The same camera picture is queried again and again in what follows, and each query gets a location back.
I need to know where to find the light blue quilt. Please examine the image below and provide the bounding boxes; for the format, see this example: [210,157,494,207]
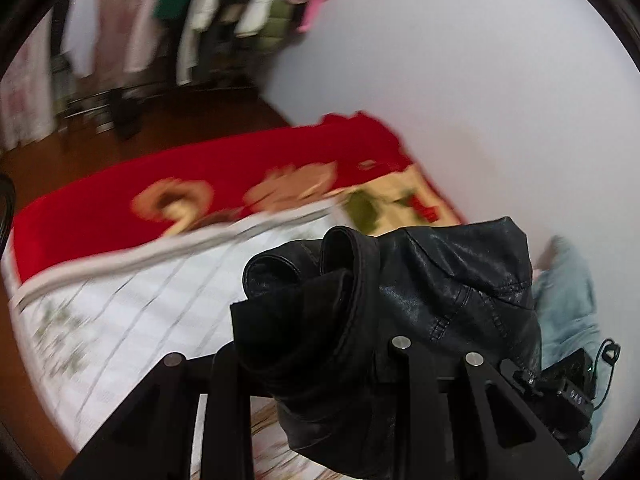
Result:
[530,235,609,387]

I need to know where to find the pink patterned curtain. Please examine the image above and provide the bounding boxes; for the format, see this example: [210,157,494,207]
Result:
[0,9,57,153]

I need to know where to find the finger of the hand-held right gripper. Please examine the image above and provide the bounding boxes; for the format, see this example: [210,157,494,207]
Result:
[499,357,543,398]

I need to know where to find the row of hanging clothes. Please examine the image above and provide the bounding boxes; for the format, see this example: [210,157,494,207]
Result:
[62,0,301,92]

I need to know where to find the red floral printed blanket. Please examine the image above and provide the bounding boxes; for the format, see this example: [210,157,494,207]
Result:
[0,111,469,480]

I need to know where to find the black leather jacket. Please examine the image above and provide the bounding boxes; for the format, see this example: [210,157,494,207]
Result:
[230,216,544,479]

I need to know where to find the black shoes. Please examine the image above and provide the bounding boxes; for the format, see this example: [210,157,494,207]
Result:
[109,89,147,142]

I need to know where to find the metal clothes rack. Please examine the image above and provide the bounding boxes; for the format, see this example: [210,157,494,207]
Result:
[47,0,261,153]

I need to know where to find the hot pink garment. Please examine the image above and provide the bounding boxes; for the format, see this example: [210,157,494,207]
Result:
[299,0,337,34]

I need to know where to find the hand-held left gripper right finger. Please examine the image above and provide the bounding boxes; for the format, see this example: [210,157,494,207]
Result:
[374,335,585,480]

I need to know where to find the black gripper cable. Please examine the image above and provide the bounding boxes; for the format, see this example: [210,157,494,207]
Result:
[575,338,622,468]

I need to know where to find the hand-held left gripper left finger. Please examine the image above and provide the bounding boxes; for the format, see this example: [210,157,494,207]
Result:
[60,349,257,480]

